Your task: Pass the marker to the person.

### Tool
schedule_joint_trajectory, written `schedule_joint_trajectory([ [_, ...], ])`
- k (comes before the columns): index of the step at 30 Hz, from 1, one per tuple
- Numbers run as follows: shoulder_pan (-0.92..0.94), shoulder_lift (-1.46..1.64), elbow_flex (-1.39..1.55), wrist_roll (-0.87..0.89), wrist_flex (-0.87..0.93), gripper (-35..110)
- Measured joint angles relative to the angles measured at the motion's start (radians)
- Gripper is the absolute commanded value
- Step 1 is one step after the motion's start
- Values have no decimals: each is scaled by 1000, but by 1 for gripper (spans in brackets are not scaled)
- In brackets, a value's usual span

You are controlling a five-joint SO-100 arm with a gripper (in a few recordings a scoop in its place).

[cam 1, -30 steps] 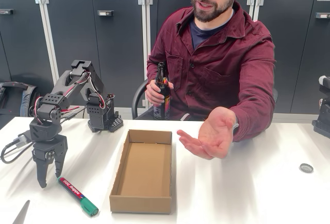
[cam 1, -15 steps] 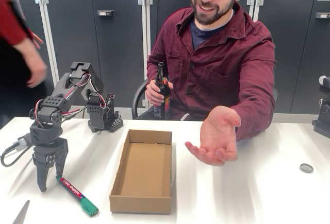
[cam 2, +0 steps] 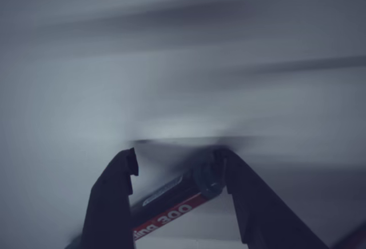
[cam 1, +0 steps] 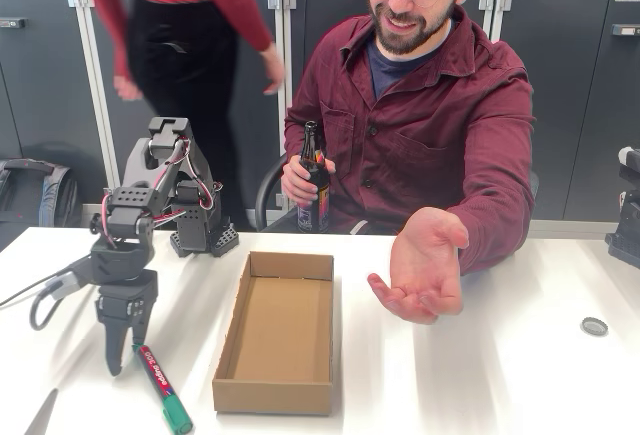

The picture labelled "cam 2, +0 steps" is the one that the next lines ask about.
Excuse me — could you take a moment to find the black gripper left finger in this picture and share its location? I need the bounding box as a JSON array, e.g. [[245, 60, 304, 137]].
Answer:
[[82, 147, 140, 249]]

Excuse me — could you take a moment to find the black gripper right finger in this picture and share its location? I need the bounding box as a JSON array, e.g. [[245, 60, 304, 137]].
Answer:
[[213, 148, 330, 249]]

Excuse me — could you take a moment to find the green edding marker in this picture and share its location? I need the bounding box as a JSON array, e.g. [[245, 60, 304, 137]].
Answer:
[[67, 160, 227, 249]]

